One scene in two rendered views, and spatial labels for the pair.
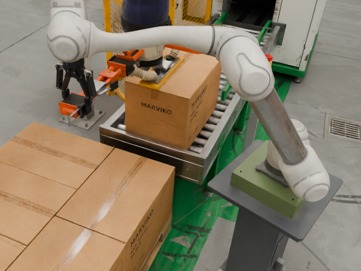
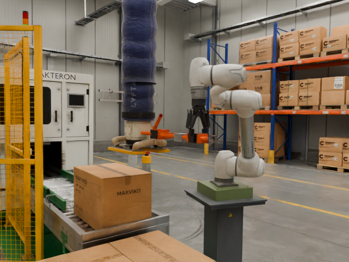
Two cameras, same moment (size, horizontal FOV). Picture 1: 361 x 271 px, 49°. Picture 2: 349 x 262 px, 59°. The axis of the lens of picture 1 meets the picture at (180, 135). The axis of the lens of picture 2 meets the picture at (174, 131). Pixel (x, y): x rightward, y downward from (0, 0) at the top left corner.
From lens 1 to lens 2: 199 cm
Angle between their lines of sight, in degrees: 62
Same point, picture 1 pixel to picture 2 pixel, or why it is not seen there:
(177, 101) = (144, 178)
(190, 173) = not seen: hidden behind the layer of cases
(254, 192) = (230, 195)
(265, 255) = (239, 244)
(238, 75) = (257, 97)
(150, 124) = (124, 209)
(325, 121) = not seen: hidden behind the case
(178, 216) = not seen: outside the picture
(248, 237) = (226, 239)
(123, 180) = (150, 247)
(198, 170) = (166, 228)
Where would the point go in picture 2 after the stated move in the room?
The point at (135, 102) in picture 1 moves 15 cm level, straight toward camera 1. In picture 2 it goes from (112, 195) to (130, 197)
